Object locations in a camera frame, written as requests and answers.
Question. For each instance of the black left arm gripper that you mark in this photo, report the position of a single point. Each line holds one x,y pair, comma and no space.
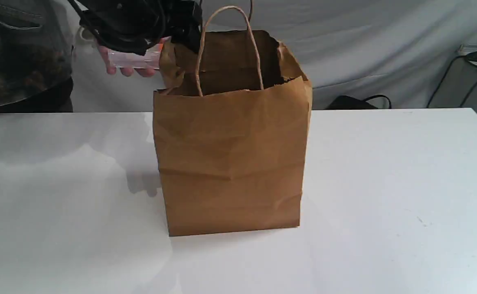
134,26

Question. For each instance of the brown paper bag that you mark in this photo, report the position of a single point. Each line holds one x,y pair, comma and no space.
231,129

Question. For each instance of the black object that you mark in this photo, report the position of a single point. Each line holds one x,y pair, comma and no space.
345,102

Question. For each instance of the person in patterned white jacket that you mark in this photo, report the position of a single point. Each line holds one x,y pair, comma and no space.
35,57

